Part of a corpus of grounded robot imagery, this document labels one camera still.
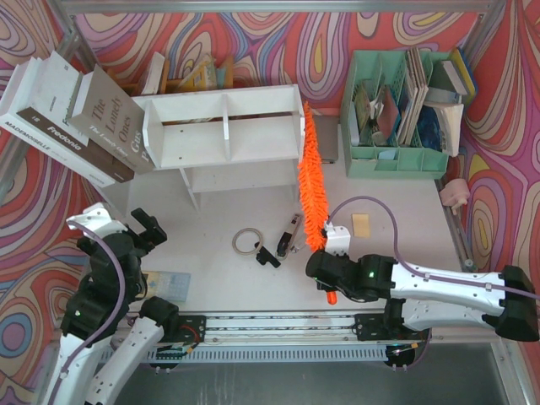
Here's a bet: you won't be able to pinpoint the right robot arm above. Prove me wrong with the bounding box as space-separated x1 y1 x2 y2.
305 250 539 342

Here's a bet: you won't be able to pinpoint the orange microfiber duster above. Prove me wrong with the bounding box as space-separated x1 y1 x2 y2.
295 100 339 305

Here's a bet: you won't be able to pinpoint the mint green desk organizer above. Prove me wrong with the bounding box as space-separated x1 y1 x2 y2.
340 47 448 180

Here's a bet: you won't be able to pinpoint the clear tape ring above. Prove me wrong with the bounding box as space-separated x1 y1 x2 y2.
231 227 265 257

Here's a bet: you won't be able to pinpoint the grey book The Lonely Ones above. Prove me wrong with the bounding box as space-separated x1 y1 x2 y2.
67 66 154 175

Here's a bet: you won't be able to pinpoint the white wooden bookshelf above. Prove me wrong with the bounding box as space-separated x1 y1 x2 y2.
134 84 305 208

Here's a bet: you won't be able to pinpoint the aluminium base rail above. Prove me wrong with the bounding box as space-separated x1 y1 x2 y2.
50 310 514 368

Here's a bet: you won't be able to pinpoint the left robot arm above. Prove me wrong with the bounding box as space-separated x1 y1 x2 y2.
43 203 180 404

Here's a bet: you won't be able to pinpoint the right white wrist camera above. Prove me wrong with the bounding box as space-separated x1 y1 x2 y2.
325 224 351 256

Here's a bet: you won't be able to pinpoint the black white stapler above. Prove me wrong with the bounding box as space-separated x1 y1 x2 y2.
275 213 303 261

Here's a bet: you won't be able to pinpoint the wooden rack with books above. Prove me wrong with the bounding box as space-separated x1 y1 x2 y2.
132 52 234 95

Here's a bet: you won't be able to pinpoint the white book Mademoiselle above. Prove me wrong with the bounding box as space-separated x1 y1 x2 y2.
0 49 117 187

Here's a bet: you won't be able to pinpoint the pink piggy figurine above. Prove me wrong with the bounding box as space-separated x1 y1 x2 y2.
440 178 470 215

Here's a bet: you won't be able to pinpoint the yellow sticky note pad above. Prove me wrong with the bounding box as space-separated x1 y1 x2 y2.
352 213 370 239

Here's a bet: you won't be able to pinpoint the grey notebook with pencil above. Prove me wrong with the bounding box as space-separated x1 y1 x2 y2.
314 116 338 164

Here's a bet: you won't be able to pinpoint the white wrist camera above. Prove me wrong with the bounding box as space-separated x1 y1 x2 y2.
66 202 127 238
325 224 351 256

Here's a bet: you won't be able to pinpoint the black T-shaped plastic part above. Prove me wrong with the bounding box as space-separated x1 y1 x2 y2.
256 246 281 268

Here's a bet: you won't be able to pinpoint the white paperback book stack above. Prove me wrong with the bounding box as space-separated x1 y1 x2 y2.
418 101 464 157

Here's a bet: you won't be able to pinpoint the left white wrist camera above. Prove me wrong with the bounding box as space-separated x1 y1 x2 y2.
66 202 127 238

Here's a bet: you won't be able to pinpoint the brown book Fredonia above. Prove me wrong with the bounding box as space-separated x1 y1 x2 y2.
17 106 134 186

